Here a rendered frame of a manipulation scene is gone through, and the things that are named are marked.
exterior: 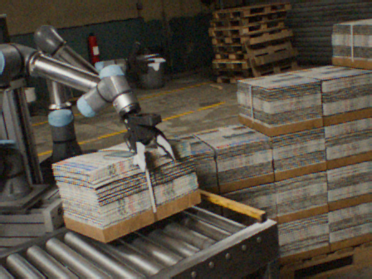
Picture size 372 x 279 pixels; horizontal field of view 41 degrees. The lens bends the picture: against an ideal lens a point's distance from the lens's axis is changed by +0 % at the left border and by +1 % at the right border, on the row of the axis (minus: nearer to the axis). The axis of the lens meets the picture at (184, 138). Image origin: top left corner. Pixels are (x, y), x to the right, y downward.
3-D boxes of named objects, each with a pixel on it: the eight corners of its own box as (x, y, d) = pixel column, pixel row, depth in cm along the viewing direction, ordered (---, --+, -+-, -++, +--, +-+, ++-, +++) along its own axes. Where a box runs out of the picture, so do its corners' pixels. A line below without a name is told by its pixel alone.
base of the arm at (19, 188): (-15, 202, 198) (-21, 178, 195) (7, 188, 212) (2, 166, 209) (18, 202, 194) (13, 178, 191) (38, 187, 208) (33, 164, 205)
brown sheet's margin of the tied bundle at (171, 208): (155, 193, 191) (153, 182, 190) (202, 202, 168) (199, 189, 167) (120, 206, 181) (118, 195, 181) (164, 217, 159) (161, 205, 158)
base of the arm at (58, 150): (46, 161, 244) (42, 142, 241) (61, 152, 258) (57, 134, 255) (74, 160, 240) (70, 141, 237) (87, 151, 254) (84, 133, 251)
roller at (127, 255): (95, 225, 174) (82, 221, 170) (175, 271, 137) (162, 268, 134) (89, 238, 173) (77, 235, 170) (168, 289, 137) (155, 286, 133)
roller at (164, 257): (110, 219, 177) (100, 214, 174) (193, 262, 141) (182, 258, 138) (105, 232, 177) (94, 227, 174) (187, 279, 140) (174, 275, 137)
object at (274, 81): (237, 81, 264) (236, 80, 264) (284, 74, 272) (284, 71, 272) (267, 90, 230) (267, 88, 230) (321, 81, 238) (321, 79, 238)
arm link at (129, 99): (138, 90, 155) (115, 95, 150) (144, 102, 154) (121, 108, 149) (129, 101, 161) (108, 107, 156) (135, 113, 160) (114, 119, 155)
